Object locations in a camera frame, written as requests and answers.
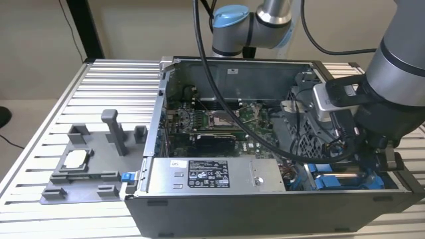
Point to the black RAM slot bank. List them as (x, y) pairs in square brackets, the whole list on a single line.
[(185, 130), (212, 105)]

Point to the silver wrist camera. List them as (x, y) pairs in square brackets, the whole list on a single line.
[(320, 104)]

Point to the CPU socket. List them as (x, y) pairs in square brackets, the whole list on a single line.
[(221, 120)]

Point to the black round base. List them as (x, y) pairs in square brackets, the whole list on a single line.
[(4, 117)]

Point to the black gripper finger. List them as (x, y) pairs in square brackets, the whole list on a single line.
[(393, 161)]

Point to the green motherboard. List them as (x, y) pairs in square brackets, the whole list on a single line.
[(262, 129)]

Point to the grey parts rack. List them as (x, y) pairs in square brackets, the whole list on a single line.
[(98, 154)]

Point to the open grey PC case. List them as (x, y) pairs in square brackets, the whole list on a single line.
[(232, 214)]

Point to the locking lever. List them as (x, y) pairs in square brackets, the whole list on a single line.
[(201, 104)]

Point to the metal drive cage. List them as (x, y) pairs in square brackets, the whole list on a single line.
[(298, 119)]

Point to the black graphics card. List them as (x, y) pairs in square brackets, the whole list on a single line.
[(216, 143)]

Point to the silver power supply unit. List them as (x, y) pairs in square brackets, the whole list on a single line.
[(265, 171)]

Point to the silver CPU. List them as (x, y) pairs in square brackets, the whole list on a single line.
[(74, 160)]

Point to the blue case latch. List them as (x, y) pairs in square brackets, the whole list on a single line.
[(126, 177)]

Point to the white case sticker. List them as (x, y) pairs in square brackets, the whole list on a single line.
[(233, 71)]

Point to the black upright post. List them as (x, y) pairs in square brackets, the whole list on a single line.
[(84, 30)]

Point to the disk bay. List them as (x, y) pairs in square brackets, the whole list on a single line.
[(308, 179)]

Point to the silver chipset heatsink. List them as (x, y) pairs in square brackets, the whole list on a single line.
[(256, 145)]

